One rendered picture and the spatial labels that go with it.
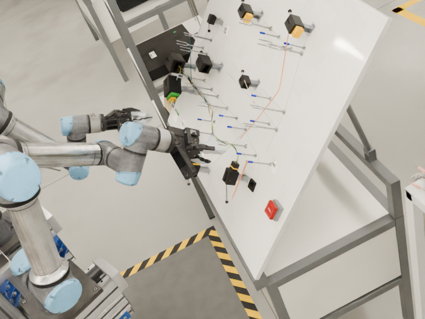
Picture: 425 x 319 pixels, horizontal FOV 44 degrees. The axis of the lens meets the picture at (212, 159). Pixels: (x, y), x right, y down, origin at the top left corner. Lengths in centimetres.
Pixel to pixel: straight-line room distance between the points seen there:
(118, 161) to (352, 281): 114
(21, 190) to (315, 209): 126
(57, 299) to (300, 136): 93
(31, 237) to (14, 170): 22
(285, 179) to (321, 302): 66
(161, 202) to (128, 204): 26
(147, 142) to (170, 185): 219
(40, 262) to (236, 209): 87
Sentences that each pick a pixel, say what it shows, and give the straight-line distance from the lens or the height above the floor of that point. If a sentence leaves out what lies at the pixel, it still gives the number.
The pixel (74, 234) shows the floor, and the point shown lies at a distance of 391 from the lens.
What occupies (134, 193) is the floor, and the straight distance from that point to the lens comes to 392.
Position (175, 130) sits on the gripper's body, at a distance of 174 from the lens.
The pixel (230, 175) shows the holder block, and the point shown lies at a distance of 203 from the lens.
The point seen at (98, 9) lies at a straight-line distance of 492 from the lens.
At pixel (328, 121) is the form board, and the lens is 173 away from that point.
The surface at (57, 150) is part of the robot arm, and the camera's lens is 164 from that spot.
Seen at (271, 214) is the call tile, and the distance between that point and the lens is 188.
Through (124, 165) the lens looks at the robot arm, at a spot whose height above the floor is 151.
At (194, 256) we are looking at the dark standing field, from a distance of 333.
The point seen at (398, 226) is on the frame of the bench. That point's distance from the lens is 222.
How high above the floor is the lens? 249
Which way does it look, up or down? 40 degrees down
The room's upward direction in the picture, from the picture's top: 23 degrees counter-clockwise
